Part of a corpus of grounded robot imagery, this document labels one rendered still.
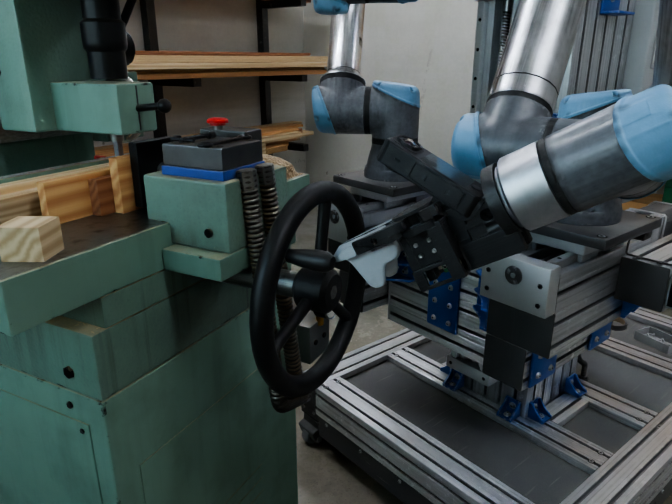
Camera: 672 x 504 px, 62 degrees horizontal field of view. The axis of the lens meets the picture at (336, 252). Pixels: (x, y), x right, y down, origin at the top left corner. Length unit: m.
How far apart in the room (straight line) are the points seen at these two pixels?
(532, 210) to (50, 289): 0.49
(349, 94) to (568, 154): 0.93
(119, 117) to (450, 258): 0.51
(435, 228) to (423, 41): 3.75
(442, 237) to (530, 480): 0.94
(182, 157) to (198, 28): 3.34
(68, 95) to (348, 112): 0.68
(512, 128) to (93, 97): 0.57
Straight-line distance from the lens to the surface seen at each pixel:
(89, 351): 0.72
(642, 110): 0.51
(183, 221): 0.74
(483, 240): 0.56
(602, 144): 0.51
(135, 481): 0.84
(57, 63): 0.96
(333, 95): 1.39
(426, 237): 0.57
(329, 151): 4.76
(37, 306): 0.65
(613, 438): 1.61
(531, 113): 0.65
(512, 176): 0.52
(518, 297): 1.03
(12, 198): 0.80
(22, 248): 0.66
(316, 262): 0.61
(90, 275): 0.68
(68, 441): 0.84
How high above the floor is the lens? 1.10
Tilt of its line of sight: 19 degrees down
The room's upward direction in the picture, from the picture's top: straight up
